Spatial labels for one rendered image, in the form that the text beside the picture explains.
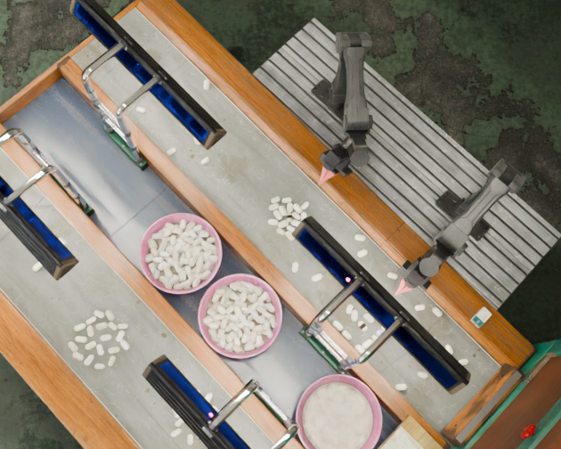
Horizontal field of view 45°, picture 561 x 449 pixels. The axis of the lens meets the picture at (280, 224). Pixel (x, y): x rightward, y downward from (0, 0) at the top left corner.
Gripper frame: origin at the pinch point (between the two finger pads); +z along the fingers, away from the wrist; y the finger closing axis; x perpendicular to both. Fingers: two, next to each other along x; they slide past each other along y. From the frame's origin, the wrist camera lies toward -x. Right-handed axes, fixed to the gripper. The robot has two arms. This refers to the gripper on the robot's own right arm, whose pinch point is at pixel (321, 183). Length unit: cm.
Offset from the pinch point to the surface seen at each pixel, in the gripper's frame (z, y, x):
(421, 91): -17, -13, 126
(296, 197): 12.2, -4.3, 5.1
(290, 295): 30.2, 18.0, -12.7
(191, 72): 7, -62, 8
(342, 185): 0.4, 4.2, 12.0
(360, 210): 2.1, 14.4, 10.8
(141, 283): 54, -18, -33
